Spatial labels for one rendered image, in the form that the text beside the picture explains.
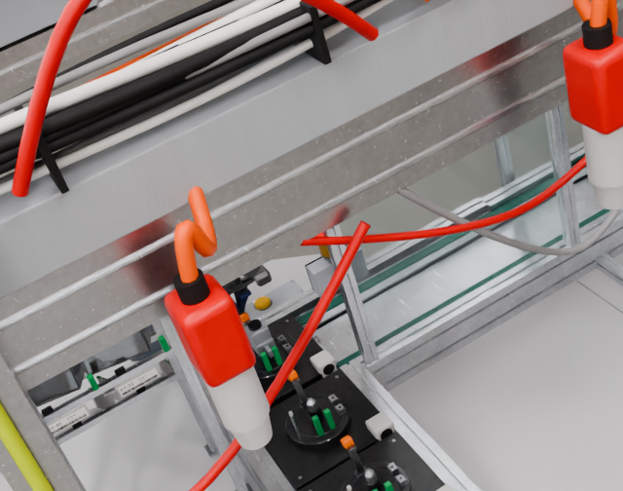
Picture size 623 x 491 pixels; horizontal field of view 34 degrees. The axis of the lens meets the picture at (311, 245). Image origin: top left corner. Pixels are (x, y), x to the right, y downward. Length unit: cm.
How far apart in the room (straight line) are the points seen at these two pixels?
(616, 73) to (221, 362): 40
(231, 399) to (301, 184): 19
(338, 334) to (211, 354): 169
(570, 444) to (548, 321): 38
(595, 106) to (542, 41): 10
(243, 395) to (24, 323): 18
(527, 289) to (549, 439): 42
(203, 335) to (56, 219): 14
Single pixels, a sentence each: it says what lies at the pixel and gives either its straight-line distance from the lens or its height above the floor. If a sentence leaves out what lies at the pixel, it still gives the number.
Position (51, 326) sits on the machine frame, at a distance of 85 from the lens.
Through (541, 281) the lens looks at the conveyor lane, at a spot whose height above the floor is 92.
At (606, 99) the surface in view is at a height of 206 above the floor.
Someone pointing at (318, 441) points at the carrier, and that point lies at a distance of 214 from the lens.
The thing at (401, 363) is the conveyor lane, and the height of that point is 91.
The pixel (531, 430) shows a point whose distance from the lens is 223.
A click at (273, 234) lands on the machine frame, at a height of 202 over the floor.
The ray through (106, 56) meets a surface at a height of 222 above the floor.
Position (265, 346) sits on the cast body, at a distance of 231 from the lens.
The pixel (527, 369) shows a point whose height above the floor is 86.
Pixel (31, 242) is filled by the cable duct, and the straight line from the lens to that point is 80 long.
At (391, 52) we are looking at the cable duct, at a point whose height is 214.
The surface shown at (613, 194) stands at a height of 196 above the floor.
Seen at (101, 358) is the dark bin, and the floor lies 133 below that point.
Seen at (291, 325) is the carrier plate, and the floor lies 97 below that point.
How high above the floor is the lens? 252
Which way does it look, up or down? 35 degrees down
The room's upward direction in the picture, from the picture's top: 18 degrees counter-clockwise
